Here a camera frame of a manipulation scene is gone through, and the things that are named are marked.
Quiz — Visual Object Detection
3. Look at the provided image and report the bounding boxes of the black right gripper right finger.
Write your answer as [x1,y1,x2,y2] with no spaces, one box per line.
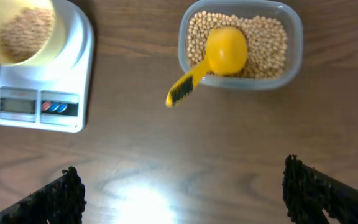
[282,155,358,224]

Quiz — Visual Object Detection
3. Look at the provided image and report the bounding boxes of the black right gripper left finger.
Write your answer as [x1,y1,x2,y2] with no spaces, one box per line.
[0,166,86,224]

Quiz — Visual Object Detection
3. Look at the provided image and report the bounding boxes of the yellow plastic scoop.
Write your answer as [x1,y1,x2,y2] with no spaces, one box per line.
[165,27,248,108]

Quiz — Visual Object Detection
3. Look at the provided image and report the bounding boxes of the yellow plastic bowl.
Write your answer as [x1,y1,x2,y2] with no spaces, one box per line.
[0,0,67,66]

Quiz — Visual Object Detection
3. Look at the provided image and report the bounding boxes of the white digital kitchen scale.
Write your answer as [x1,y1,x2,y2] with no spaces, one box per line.
[0,1,94,133]

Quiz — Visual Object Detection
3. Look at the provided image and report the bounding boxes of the soybeans in bowl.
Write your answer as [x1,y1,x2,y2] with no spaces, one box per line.
[0,7,55,63]

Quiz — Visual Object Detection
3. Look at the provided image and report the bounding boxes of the clear plastic soybean container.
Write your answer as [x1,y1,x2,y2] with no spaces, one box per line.
[178,0,303,90]

